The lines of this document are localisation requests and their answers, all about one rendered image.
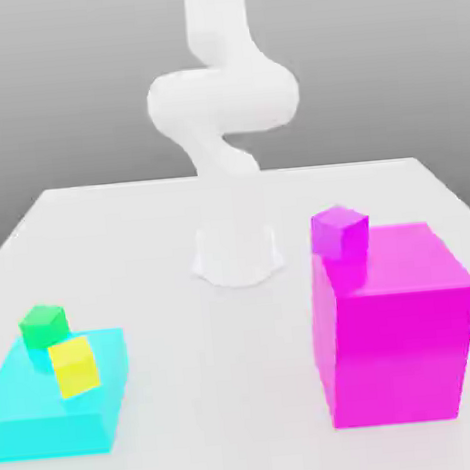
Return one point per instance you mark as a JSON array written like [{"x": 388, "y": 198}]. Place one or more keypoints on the large magenta box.
[{"x": 397, "y": 345}]

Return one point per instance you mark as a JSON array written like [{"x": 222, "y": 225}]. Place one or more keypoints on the large cyan box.
[{"x": 42, "y": 420}]

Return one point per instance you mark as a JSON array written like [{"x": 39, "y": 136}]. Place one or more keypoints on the small yellow cube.
[{"x": 74, "y": 367}]

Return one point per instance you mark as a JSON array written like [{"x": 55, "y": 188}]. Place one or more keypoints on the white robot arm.
[{"x": 223, "y": 99}]

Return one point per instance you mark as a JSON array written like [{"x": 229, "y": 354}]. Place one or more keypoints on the small green cube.
[{"x": 44, "y": 326}]

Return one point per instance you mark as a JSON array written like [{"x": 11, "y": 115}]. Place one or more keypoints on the small purple cube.
[{"x": 339, "y": 230}]

